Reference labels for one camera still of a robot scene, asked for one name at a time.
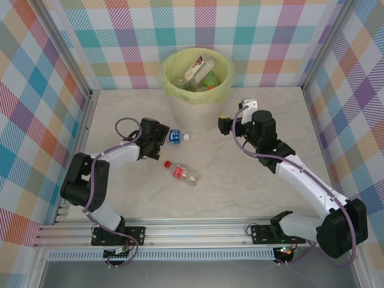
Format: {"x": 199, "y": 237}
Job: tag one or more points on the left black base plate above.
{"x": 136, "y": 234}

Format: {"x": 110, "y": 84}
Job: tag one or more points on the clear bottle red label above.
{"x": 180, "y": 171}

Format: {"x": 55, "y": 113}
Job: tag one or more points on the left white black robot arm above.
{"x": 120, "y": 154}

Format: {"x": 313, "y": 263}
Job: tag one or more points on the beige waste bin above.
{"x": 195, "y": 118}

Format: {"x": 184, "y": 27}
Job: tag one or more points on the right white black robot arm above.
{"x": 306, "y": 183}

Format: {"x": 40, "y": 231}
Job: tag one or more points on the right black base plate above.
{"x": 261, "y": 235}

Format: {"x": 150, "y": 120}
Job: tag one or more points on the clear bottle blue label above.
{"x": 175, "y": 136}

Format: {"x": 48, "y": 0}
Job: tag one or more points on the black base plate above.
{"x": 261, "y": 235}
{"x": 136, "y": 234}

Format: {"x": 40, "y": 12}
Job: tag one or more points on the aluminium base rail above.
{"x": 195, "y": 234}

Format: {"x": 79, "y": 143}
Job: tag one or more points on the aluminium side frame rail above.
{"x": 315, "y": 120}
{"x": 87, "y": 120}

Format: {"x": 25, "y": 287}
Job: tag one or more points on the small black circuit board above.
{"x": 115, "y": 254}

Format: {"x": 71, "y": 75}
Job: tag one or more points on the aluminium frame post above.
{"x": 66, "y": 45}
{"x": 327, "y": 45}

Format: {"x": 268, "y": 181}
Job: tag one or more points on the yellow-green bin liner bag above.
{"x": 177, "y": 67}

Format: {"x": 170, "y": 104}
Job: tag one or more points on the circuit board yellow connector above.
{"x": 285, "y": 251}

